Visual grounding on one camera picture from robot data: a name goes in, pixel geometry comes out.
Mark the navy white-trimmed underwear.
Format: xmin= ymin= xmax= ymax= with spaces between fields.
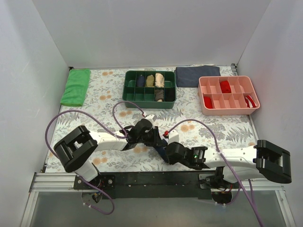
xmin=154 ymin=139 xmax=169 ymax=163

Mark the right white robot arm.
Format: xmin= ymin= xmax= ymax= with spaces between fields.
xmin=164 ymin=140 xmax=292 ymax=188

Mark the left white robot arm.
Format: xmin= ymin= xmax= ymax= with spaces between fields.
xmin=54 ymin=117 xmax=167 ymax=189

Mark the rolled grey brown underwear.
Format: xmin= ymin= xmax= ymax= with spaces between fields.
xmin=154 ymin=89 xmax=164 ymax=102

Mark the rolled black underwear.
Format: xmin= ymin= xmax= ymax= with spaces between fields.
xmin=165 ymin=87 xmax=176 ymax=102

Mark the rolled tan underwear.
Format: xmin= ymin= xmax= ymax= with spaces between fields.
xmin=145 ymin=75 xmax=154 ymax=87

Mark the rolled navy underwear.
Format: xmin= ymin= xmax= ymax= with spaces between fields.
xmin=136 ymin=75 xmax=145 ymax=87

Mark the rolled cream underwear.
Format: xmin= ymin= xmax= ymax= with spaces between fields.
xmin=155 ymin=73 xmax=165 ymax=87

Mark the rolled red underwear left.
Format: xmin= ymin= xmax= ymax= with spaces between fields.
xmin=203 ymin=96 xmax=213 ymax=109

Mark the rolled red underwear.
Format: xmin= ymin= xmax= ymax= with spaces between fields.
xmin=220 ymin=80 xmax=232 ymax=94
xmin=203 ymin=96 xmax=213 ymax=109

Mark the rolled red underwear top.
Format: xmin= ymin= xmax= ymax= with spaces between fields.
xmin=220 ymin=80 xmax=232 ymax=94

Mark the red white striped underwear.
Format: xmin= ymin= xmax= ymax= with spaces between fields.
xmin=244 ymin=95 xmax=257 ymax=108

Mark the green divided organizer tray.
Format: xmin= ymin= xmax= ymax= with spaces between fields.
xmin=122 ymin=70 xmax=177 ymax=109

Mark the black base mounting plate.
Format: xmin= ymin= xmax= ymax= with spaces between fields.
xmin=73 ymin=172 xmax=242 ymax=201

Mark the pink divided organizer tray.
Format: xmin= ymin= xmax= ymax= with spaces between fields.
xmin=198 ymin=76 xmax=260 ymax=115

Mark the dark blue folded cloth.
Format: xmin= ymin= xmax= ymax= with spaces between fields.
xmin=175 ymin=65 xmax=221 ymax=87

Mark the green folded towel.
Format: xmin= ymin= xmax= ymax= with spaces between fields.
xmin=60 ymin=69 xmax=91 ymax=107

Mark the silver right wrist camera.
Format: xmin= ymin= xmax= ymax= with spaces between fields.
xmin=168 ymin=130 xmax=179 ymax=144

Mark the aluminium frame rail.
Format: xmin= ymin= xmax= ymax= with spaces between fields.
xmin=21 ymin=173 xmax=295 ymax=227

